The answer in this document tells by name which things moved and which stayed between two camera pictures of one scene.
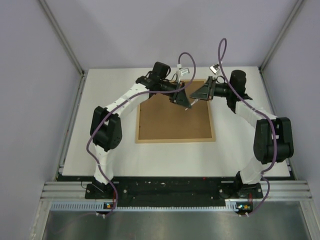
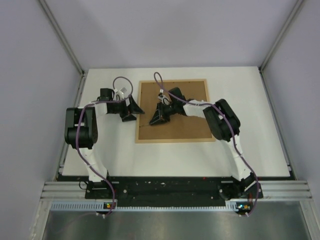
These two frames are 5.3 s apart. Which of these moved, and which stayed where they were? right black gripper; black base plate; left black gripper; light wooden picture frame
Moved: left black gripper; right black gripper
Stayed: light wooden picture frame; black base plate
